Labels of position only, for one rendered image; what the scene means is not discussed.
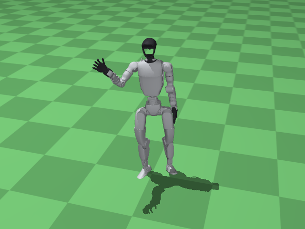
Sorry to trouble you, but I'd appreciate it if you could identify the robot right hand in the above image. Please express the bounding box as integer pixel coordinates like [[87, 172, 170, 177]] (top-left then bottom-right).
[[92, 58, 112, 77]]

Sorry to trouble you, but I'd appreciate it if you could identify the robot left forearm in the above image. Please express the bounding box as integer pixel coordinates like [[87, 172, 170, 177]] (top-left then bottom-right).
[[168, 85, 177, 110]]

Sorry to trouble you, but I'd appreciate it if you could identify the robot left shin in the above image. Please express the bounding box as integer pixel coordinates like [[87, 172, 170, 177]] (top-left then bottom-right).
[[164, 143, 174, 167]]

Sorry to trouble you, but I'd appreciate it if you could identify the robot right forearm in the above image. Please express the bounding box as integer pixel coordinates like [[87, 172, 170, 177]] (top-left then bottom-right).
[[107, 70, 120, 84]]

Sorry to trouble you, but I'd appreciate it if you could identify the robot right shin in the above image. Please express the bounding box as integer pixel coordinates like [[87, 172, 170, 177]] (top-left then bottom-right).
[[138, 144, 150, 170]]

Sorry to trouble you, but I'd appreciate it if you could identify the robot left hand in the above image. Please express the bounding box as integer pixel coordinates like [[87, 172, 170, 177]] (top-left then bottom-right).
[[172, 107, 178, 124]]

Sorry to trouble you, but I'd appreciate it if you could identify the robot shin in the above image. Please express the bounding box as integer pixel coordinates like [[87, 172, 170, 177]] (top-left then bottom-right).
[[164, 143, 174, 167], [138, 144, 150, 170]]

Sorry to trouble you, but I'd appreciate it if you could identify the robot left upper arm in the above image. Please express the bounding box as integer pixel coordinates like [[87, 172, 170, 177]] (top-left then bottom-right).
[[162, 62, 173, 93]]

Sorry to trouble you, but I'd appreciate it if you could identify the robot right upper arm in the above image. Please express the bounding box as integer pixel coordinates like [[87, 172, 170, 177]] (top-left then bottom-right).
[[116, 62, 139, 87]]

